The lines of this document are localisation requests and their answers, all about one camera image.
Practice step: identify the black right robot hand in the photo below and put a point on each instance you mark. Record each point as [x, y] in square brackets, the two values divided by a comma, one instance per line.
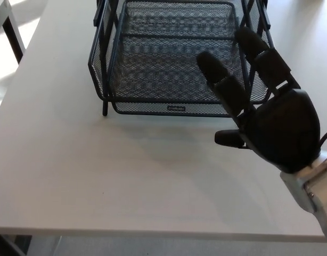
[283, 128]

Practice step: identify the dark grey chair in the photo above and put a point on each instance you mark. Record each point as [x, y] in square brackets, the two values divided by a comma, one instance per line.
[6, 246]

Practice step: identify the white side table black legs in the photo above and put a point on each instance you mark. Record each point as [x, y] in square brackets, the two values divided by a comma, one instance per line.
[13, 37]

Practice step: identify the wide black mesh drawer tray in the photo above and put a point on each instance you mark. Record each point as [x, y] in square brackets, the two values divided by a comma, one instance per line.
[166, 80]

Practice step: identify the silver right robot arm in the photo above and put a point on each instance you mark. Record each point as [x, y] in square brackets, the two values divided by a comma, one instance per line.
[312, 192]

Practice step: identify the silver metal desk leg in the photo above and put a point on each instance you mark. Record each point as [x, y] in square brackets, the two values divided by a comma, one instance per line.
[45, 246]

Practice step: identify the black metal organizer frame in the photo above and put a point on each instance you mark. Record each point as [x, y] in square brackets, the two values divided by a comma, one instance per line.
[105, 109]

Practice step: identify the small black mesh tray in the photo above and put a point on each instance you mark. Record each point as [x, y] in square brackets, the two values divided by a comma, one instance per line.
[174, 18]

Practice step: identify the labelled black mesh tray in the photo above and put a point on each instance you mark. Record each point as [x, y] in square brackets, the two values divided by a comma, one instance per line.
[153, 108]

